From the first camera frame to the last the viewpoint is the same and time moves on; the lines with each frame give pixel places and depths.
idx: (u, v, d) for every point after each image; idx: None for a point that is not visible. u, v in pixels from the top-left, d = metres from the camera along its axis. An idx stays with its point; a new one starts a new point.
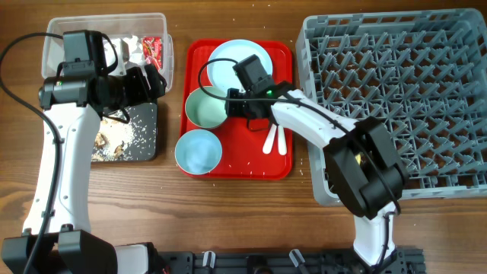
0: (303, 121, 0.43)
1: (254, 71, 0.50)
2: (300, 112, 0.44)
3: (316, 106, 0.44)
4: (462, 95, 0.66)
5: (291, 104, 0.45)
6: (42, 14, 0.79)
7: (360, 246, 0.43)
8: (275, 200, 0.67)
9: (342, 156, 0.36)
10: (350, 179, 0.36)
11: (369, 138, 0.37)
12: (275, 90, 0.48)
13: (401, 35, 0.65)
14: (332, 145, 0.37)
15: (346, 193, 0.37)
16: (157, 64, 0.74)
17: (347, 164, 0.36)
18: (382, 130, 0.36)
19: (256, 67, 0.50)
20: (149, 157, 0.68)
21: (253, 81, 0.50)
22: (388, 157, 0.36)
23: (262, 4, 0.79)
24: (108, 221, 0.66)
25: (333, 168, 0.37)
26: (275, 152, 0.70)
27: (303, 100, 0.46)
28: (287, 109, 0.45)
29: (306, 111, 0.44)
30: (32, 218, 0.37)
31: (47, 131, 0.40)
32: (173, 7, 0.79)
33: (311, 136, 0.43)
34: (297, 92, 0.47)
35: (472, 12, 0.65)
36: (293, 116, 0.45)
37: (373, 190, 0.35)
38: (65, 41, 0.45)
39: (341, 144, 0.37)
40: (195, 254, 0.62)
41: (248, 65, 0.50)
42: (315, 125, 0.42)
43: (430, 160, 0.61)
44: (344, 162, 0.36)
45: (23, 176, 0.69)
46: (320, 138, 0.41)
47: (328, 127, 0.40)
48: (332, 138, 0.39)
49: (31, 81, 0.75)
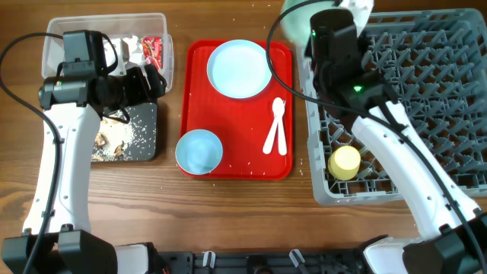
0: (410, 172, 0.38)
1: (344, 46, 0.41)
2: (405, 155, 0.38)
3: (422, 149, 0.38)
4: (462, 95, 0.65)
5: (395, 137, 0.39)
6: (42, 14, 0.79)
7: (373, 253, 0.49)
8: (275, 200, 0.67)
9: (451, 253, 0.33)
10: (447, 272, 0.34)
11: (483, 232, 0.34)
12: (365, 87, 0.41)
13: (401, 35, 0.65)
14: (444, 237, 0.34)
15: (423, 268, 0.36)
16: (157, 64, 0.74)
17: (453, 261, 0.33)
18: None
19: (349, 39, 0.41)
20: (149, 157, 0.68)
21: (338, 56, 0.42)
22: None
23: (262, 4, 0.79)
24: (108, 221, 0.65)
25: (431, 254, 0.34)
26: (275, 152, 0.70)
27: (408, 132, 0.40)
28: (384, 137, 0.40)
29: (413, 158, 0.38)
30: (32, 218, 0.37)
31: (47, 131, 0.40)
32: (173, 7, 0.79)
33: (410, 194, 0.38)
34: (396, 106, 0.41)
35: (472, 13, 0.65)
36: (393, 155, 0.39)
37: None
38: (65, 40, 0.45)
39: (451, 236, 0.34)
40: (195, 254, 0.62)
41: (341, 35, 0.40)
42: (425, 187, 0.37)
43: (450, 159, 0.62)
44: (451, 259, 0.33)
45: (23, 177, 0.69)
46: (423, 208, 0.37)
47: (443, 204, 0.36)
48: (443, 227, 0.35)
49: (31, 81, 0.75)
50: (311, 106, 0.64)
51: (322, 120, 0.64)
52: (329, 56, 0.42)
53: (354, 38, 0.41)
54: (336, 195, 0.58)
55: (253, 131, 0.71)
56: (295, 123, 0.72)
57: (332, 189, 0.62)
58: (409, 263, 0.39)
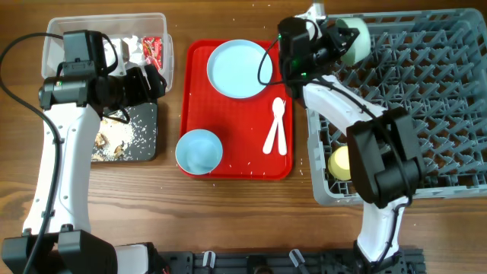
0: (333, 104, 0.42)
1: (303, 48, 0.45)
2: (329, 94, 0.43)
3: (346, 90, 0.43)
4: (462, 95, 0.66)
5: (323, 86, 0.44)
6: (42, 14, 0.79)
7: (363, 240, 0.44)
8: (275, 200, 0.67)
9: (364, 138, 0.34)
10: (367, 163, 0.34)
11: (395, 128, 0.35)
12: (310, 73, 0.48)
13: (401, 35, 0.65)
14: (354, 126, 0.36)
15: (359, 177, 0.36)
16: (157, 64, 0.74)
17: (365, 148, 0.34)
18: (409, 121, 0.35)
19: (304, 43, 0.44)
20: (149, 157, 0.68)
21: (296, 53, 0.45)
22: (409, 148, 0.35)
23: (262, 4, 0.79)
24: (108, 221, 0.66)
25: (352, 149, 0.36)
26: (275, 151, 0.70)
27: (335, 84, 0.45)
28: (317, 90, 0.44)
29: (336, 95, 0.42)
30: (32, 218, 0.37)
31: (47, 132, 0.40)
32: (173, 7, 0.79)
33: (339, 122, 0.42)
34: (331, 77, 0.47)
35: (472, 13, 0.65)
36: (323, 99, 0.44)
37: (387, 178, 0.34)
38: (65, 41, 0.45)
39: (363, 126, 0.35)
40: (195, 254, 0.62)
41: (296, 39, 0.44)
42: (342, 107, 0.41)
43: (469, 158, 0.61)
44: (364, 144, 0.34)
45: (23, 176, 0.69)
46: (346, 122, 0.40)
47: (356, 111, 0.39)
48: (358, 121, 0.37)
49: (31, 81, 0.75)
50: None
51: (322, 120, 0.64)
52: (289, 53, 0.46)
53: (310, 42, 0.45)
54: (336, 195, 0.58)
55: (253, 131, 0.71)
56: (295, 123, 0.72)
57: (332, 189, 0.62)
58: (356, 189, 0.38)
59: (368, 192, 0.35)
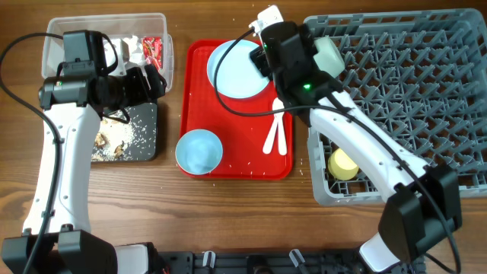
0: (360, 146, 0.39)
1: (294, 53, 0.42)
2: (353, 129, 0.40)
3: (367, 122, 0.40)
4: (462, 95, 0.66)
5: (341, 116, 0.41)
6: (42, 14, 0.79)
7: (368, 251, 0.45)
8: (275, 199, 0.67)
9: (412, 211, 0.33)
10: (412, 234, 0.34)
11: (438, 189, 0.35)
12: (313, 84, 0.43)
13: (401, 35, 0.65)
14: (399, 195, 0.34)
15: (395, 237, 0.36)
16: (157, 64, 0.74)
17: (413, 218, 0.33)
18: (453, 181, 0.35)
19: (295, 48, 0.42)
20: (149, 157, 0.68)
21: (288, 62, 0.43)
22: (451, 208, 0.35)
23: (262, 4, 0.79)
24: (108, 221, 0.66)
25: (394, 218, 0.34)
26: (275, 152, 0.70)
27: (354, 113, 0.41)
28: (333, 120, 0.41)
29: (358, 129, 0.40)
30: (32, 218, 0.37)
31: (47, 132, 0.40)
32: (173, 7, 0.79)
33: (364, 162, 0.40)
34: (342, 95, 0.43)
35: (472, 13, 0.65)
36: (342, 132, 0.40)
37: (425, 241, 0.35)
38: (65, 40, 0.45)
39: (407, 192, 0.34)
40: (195, 254, 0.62)
41: (285, 43, 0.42)
42: (374, 154, 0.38)
43: (469, 158, 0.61)
44: (412, 218, 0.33)
45: (24, 177, 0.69)
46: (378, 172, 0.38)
47: (392, 164, 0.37)
48: (399, 184, 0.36)
49: (31, 81, 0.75)
50: None
51: None
52: (281, 62, 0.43)
53: (300, 47, 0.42)
54: (336, 195, 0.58)
55: (253, 131, 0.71)
56: (295, 123, 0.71)
57: (332, 189, 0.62)
58: (384, 240, 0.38)
59: (403, 253, 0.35)
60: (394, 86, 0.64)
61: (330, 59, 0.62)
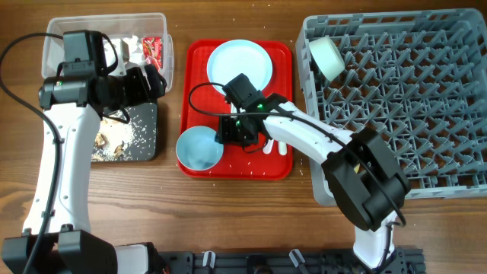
0: (302, 138, 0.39)
1: (243, 88, 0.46)
2: (294, 125, 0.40)
3: (308, 118, 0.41)
4: (462, 95, 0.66)
5: (284, 116, 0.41)
6: (42, 14, 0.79)
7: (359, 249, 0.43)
8: (275, 199, 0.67)
9: (342, 172, 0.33)
10: (351, 195, 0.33)
11: (367, 150, 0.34)
12: (267, 103, 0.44)
13: (401, 35, 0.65)
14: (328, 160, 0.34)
15: (346, 205, 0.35)
16: (157, 64, 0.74)
17: (347, 177, 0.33)
18: (380, 140, 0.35)
19: (243, 84, 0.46)
20: (149, 157, 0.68)
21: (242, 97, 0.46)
22: (388, 167, 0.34)
23: (262, 4, 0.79)
24: (108, 221, 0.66)
25: (333, 184, 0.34)
26: (275, 152, 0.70)
27: (297, 113, 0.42)
28: (279, 123, 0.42)
29: (299, 125, 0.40)
30: (32, 218, 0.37)
31: (47, 132, 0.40)
32: (173, 7, 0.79)
33: (313, 154, 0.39)
34: (288, 104, 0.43)
35: (472, 13, 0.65)
36: (286, 131, 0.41)
37: (377, 204, 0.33)
38: (65, 40, 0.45)
39: (338, 157, 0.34)
40: (195, 254, 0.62)
41: (234, 84, 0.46)
42: (310, 138, 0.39)
43: (469, 158, 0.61)
44: (345, 179, 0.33)
45: (24, 177, 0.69)
46: (317, 153, 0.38)
47: (325, 141, 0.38)
48: (330, 153, 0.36)
49: (31, 81, 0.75)
50: (311, 106, 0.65)
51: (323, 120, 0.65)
52: (236, 101, 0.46)
53: (248, 81, 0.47)
54: None
55: None
56: None
57: None
58: (345, 215, 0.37)
59: (361, 221, 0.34)
60: (394, 86, 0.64)
61: (330, 61, 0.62)
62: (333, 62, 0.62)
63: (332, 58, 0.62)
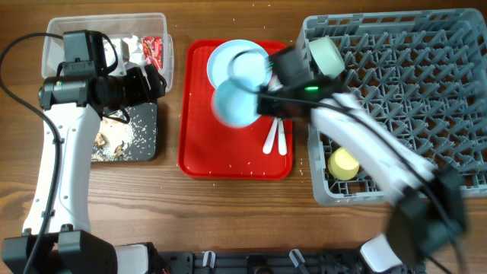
0: (368, 153, 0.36)
1: (292, 63, 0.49)
2: (358, 134, 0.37)
3: (373, 123, 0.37)
4: (462, 95, 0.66)
5: (344, 116, 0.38)
6: (42, 14, 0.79)
7: (369, 252, 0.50)
8: (275, 199, 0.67)
9: (415, 206, 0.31)
10: (419, 231, 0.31)
11: (442, 189, 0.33)
12: (321, 85, 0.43)
13: (401, 35, 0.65)
14: (405, 192, 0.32)
15: (406, 238, 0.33)
16: (157, 63, 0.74)
17: (420, 215, 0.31)
18: (456, 180, 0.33)
19: (294, 59, 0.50)
20: (149, 157, 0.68)
21: (291, 72, 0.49)
22: (459, 210, 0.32)
23: (262, 4, 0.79)
24: (108, 221, 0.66)
25: (402, 215, 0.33)
26: (275, 152, 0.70)
27: (358, 114, 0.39)
28: (338, 121, 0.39)
29: (365, 134, 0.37)
30: (32, 218, 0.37)
31: (47, 132, 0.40)
32: (173, 7, 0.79)
33: (373, 170, 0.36)
34: (345, 97, 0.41)
35: (472, 13, 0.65)
36: (348, 137, 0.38)
37: (440, 243, 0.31)
38: (65, 40, 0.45)
39: (413, 192, 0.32)
40: (195, 254, 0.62)
41: (284, 56, 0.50)
42: (377, 154, 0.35)
43: (469, 158, 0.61)
44: (416, 214, 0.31)
45: (24, 177, 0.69)
46: (383, 176, 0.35)
47: (395, 164, 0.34)
48: (404, 185, 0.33)
49: (31, 81, 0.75)
50: None
51: None
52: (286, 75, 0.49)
53: (300, 60, 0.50)
54: (336, 195, 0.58)
55: (252, 132, 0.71)
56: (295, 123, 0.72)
57: (332, 189, 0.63)
58: (398, 243, 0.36)
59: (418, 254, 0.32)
60: (394, 86, 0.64)
61: (331, 58, 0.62)
62: (334, 60, 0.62)
63: (332, 56, 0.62)
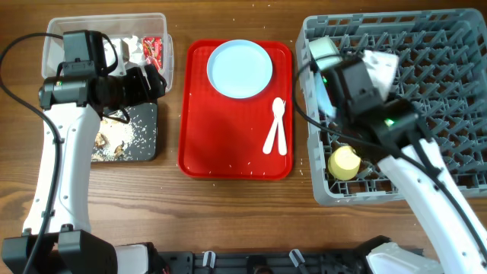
0: (449, 230, 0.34)
1: (359, 78, 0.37)
2: (442, 205, 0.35)
3: (457, 195, 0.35)
4: (462, 95, 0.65)
5: (424, 176, 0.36)
6: (42, 14, 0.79)
7: (378, 262, 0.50)
8: (275, 200, 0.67)
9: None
10: None
11: None
12: (396, 118, 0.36)
13: (401, 35, 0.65)
14: None
15: None
16: (157, 64, 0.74)
17: None
18: None
19: (360, 73, 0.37)
20: (149, 157, 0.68)
21: (354, 93, 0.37)
22: None
23: (262, 4, 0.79)
24: (108, 221, 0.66)
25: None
26: (275, 152, 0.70)
27: (443, 177, 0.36)
28: (417, 182, 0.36)
29: (447, 208, 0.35)
30: (32, 218, 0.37)
31: (47, 132, 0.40)
32: (173, 7, 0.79)
33: (442, 245, 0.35)
34: (432, 144, 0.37)
35: (472, 13, 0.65)
36: (427, 202, 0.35)
37: None
38: (65, 41, 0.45)
39: None
40: (195, 254, 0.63)
41: (344, 67, 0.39)
42: (462, 240, 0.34)
43: (469, 158, 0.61)
44: None
45: (24, 177, 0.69)
46: (456, 264, 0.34)
47: (479, 261, 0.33)
48: None
49: (31, 80, 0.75)
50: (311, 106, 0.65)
51: (323, 120, 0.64)
52: (349, 97, 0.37)
53: (368, 71, 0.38)
54: (336, 195, 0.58)
55: (253, 132, 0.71)
56: (295, 123, 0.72)
57: (332, 189, 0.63)
58: None
59: None
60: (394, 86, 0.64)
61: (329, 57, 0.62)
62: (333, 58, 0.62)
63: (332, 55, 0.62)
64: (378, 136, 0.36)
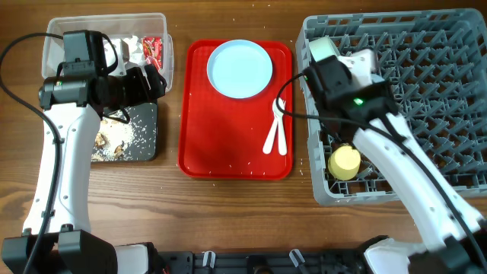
0: (415, 189, 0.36)
1: (331, 73, 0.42)
2: (408, 166, 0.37)
3: (422, 157, 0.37)
4: (462, 95, 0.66)
5: (390, 144, 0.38)
6: (42, 14, 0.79)
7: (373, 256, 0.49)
8: (275, 200, 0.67)
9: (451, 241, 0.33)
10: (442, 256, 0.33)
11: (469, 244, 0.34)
12: (365, 98, 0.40)
13: (401, 35, 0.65)
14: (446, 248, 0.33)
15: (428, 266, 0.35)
16: (157, 63, 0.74)
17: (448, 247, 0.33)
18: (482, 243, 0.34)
19: (333, 69, 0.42)
20: (149, 157, 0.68)
21: (329, 84, 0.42)
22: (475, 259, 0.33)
23: (262, 4, 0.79)
24: (108, 221, 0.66)
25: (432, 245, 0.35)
26: (275, 152, 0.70)
27: (409, 144, 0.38)
28: (385, 149, 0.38)
29: (412, 169, 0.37)
30: (32, 218, 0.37)
31: (47, 132, 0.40)
32: (173, 7, 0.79)
33: (413, 206, 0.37)
34: (399, 119, 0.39)
35: (472, 13, 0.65)
36: (395, 167, 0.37)
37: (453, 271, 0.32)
38: (65, 41, 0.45)
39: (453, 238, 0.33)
40: (195, 254, 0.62)
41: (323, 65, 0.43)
42: (428, 197, 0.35)
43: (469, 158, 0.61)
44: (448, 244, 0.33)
45: (24, 177, 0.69)
46: (428, 222, 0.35)
47: (445, 215, 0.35)
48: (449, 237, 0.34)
49: (31, 80, 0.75)
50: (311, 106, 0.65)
51: None
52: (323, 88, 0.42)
53: (341, 67, 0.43)
54: (336, 195, 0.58)
55: (253, 132, 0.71)
56: (295, 123, 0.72)
57: (332, 189, 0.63)
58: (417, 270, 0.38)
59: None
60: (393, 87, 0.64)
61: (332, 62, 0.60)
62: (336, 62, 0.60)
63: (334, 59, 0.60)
64: (349, 113, 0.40)
